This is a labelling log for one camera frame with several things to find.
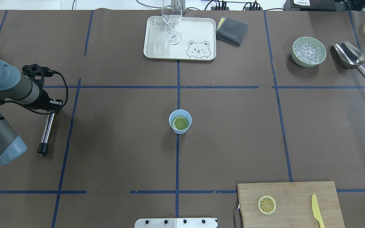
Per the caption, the clear wine glass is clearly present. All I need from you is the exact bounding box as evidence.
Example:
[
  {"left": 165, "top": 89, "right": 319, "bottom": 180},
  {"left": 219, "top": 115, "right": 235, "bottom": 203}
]
[{"left": 161, "top": 0, "right": 183, "bottom": 45}]

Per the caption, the green bowl with ice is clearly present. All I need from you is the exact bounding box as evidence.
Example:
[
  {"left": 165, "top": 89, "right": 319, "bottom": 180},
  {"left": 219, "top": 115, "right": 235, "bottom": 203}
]
[{"left": 291, "top": 37, "right": 326, "bottom": 67}]

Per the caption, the grey folded cloth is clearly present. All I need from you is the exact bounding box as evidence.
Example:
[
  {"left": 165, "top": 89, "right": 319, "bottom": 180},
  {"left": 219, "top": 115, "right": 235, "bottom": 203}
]
[{"left": 216, "top": 17, "right": 249, "bottom": 46}]

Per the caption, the metal muddler black tip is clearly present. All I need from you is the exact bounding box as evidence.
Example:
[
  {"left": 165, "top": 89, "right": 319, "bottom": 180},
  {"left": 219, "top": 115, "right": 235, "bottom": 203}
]
[{"left": 37, "top": 113, "right": 56, "bottom": 155}]

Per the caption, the wooden cutting board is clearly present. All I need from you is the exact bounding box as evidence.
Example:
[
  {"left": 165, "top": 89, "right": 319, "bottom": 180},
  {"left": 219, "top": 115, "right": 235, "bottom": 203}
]
[{"left": 237, "top": 181, "right": 345, "bottom": 228}]

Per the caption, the yellow plastic knife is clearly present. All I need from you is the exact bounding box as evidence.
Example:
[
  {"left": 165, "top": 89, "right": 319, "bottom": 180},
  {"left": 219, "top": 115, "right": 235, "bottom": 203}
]
[{"left": 311, "top": 194, "right": 325, "bottom": 228}]

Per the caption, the light blue cup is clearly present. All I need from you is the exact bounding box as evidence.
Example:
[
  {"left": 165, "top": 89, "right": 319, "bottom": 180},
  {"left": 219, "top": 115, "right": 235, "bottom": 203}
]
[{"left": 169, "top": 109, "right": 192, "bottom": 134}]

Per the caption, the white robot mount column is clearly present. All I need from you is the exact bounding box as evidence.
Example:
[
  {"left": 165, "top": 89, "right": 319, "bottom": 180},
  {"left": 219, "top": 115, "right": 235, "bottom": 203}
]
[{"left": 134, "top": 218, "right": 218, "bottom": 228}]

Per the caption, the metal ice scoop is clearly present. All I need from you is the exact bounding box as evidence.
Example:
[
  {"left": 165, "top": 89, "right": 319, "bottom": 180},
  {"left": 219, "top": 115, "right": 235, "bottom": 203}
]
[{"left": 333, "top": 41, "right": 365, "bottom": 79}]

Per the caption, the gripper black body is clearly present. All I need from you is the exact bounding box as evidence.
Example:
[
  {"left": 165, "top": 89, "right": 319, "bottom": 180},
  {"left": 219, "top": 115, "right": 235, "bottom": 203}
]
[{"left": 39, "top": 90, "right": 64, "bottom": 111}]

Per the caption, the cream bear tray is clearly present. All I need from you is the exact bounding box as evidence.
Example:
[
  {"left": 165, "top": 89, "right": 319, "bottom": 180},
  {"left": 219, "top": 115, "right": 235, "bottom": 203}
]
[{"left": 143, "top": 16, "right": 217, "bottom": 61}]

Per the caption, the black power strip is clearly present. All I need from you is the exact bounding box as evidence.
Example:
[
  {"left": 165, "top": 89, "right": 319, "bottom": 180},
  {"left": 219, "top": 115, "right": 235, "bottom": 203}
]
[{"left": 205, "top": 0, "right": 263, "bottom": 11}]

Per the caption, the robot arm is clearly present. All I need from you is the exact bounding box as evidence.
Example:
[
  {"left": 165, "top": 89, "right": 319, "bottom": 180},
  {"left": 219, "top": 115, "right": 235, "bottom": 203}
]
[{"left": 0, "top": 60, "right": 67, "bottom": 166}]

